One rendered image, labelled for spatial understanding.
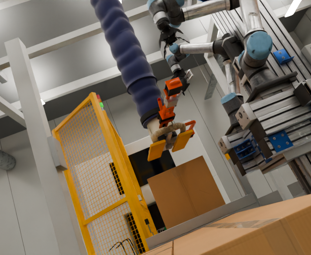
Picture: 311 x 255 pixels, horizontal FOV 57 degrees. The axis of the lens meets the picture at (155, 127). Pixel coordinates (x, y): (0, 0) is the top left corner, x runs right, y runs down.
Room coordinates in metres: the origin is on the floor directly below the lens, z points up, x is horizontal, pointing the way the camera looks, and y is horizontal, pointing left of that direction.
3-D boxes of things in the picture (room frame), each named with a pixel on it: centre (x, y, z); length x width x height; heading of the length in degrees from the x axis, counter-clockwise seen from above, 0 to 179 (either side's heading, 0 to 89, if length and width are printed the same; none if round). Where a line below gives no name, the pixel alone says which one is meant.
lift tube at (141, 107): (1.90, -0.03, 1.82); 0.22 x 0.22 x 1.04
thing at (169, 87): (1.32, -0.16, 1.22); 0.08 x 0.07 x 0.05; 13
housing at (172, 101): (1.45, -0.13, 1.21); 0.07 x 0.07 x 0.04; 13
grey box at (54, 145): (2.51, 0.94, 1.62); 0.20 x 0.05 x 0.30; 4
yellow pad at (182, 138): (1.93, -0.12, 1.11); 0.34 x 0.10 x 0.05; 13
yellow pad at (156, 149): (1.89, 0.06, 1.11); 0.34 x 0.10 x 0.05; 13
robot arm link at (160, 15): (1.29, -0.25, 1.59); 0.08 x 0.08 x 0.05
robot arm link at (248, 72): (1.41, -0.61, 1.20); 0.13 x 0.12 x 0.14; 0
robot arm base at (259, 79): (1.42, -0.61, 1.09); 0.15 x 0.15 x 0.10
